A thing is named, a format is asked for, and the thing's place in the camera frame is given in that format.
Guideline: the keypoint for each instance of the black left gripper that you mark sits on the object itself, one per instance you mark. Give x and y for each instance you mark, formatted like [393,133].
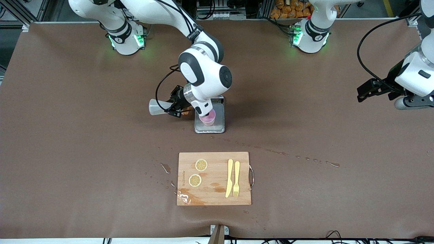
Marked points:
[392,78]

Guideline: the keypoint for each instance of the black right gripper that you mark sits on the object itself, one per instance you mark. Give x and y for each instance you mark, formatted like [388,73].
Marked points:
[179,98]

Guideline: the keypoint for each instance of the grey sauce bottle orange cap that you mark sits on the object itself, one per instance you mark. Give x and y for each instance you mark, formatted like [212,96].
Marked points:
[157,107]

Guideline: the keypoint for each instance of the pink plastic cup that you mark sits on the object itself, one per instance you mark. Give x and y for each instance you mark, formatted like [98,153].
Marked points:
[208,119]

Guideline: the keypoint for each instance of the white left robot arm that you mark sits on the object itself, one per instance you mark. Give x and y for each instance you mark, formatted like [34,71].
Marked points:
[312,37]

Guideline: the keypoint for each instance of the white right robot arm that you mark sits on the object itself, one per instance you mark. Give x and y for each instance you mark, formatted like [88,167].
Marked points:
[203,67]

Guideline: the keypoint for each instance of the silver digital kitchen scale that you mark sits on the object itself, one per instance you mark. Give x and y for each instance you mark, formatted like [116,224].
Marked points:
[220,127]

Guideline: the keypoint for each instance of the lemon slice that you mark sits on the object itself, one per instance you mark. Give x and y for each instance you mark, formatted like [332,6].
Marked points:
[201,165]
[195,180]

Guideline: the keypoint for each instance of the yellow plastic knife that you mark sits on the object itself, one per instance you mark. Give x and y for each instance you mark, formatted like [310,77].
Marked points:
[230,176]

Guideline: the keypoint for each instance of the yellow plastic fork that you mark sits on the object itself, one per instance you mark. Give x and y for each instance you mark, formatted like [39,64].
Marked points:
[236,173]

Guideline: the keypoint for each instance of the wooden cutting board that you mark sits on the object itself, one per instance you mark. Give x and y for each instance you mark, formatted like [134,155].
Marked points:
[213,196]

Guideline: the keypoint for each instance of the white socket box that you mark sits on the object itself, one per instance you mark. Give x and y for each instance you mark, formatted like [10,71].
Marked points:
[220,15]

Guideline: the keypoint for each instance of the orange snack packets pile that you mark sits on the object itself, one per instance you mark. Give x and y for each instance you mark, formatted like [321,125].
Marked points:
[288,10]

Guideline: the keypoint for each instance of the brown table mat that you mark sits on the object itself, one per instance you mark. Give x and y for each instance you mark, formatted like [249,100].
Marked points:
[305,203]

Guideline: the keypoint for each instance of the aluminium frame profile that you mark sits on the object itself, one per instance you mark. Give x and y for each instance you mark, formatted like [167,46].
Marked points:
[20,15]
[415,18]

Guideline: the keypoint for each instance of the camera mount post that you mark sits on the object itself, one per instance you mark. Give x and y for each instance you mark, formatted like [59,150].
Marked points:
[218,235]

